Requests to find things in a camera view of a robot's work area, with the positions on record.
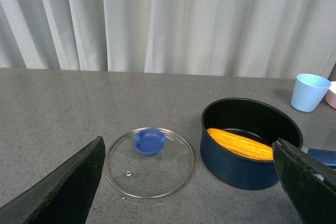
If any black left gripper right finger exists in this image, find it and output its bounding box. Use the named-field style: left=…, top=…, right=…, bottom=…
left=272, top=138, right=335, bottom=223

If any yellow corn cob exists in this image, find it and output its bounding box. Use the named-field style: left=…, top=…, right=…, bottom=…
left=207, top=128, right=273, bottom=161

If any dark blue saucepan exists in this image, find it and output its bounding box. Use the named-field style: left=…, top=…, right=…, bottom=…
left=199, top=97, right=336, bottom=191

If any glass lid with blue knob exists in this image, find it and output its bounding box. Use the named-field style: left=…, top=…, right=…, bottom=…
left=105, top=127, right=194, bottom=199

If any white pleated curtain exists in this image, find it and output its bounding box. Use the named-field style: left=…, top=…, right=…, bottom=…
left=1, top=0, right=335, bottom=80

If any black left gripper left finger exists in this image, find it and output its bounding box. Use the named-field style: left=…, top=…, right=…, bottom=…
left=1, top=136, right=106, bottom=223

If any pink bowl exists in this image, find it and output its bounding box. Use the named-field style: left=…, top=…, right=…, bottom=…
left=325, top=81, right=336, bottom=109

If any light blue cup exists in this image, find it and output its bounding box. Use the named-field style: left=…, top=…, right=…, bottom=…
left=291, top=73, right=331, bottom=112

